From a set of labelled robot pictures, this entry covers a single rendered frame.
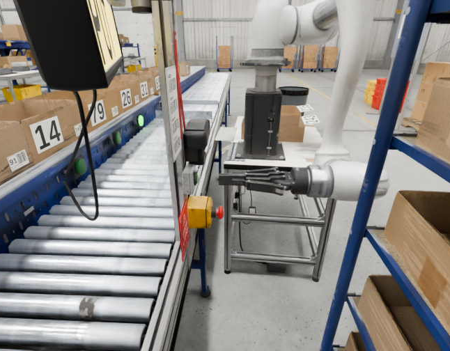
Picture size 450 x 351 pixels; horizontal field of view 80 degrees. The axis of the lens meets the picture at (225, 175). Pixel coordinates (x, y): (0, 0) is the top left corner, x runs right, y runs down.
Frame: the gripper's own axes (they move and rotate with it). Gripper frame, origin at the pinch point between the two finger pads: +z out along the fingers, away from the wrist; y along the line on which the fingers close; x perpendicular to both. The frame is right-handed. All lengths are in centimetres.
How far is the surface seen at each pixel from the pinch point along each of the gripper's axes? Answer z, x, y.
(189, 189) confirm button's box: 11.3, 1.4, 3.4
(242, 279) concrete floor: -6, 95, -52
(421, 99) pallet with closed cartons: -304, 47, -400
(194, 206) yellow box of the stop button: 10.2, 7.4, 2.7
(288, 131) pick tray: -32, 13, -92
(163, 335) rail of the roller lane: 13.2, 20.6, 31.3
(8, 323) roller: 47, 20, 31
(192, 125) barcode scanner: 10.9, -13.8, -5.1
